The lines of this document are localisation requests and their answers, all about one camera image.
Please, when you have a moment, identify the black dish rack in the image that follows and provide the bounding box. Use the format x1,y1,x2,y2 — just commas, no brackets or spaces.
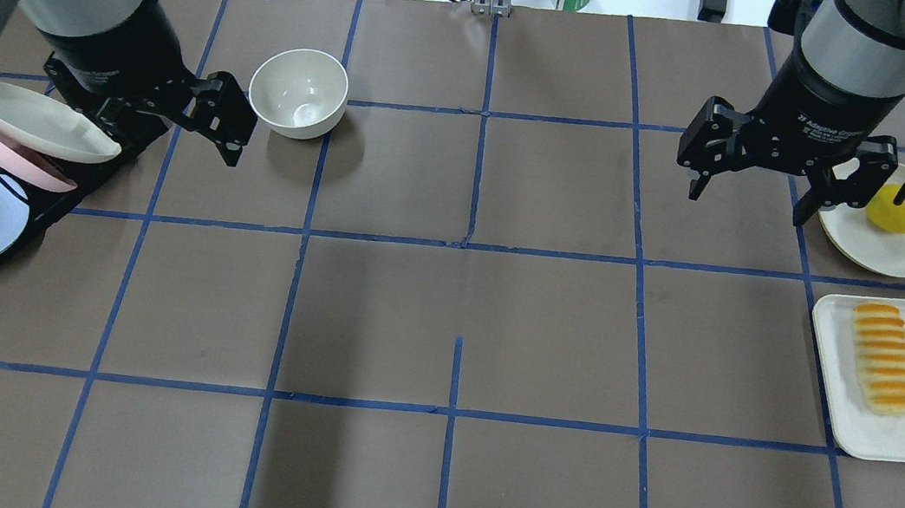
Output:
0,139,154,267

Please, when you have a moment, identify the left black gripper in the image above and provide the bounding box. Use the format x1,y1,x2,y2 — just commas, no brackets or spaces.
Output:
46,27,259,168

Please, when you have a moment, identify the white round plate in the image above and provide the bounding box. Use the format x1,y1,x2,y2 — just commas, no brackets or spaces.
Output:
818,204,905,278

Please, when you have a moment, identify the white bowl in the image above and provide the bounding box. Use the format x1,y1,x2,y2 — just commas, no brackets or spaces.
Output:
248,49,350,140

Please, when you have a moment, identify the cream plate in rack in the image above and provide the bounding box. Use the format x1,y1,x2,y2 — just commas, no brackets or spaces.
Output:
0,81,122,165

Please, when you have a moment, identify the yellow lemon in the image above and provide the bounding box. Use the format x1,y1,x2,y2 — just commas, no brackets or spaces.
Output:
863,184,905,236

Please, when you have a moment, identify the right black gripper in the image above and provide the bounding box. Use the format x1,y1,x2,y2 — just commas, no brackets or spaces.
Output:
676,70,899,228

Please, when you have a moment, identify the pink plate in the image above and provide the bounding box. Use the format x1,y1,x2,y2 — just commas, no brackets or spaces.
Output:
0,134,78,193

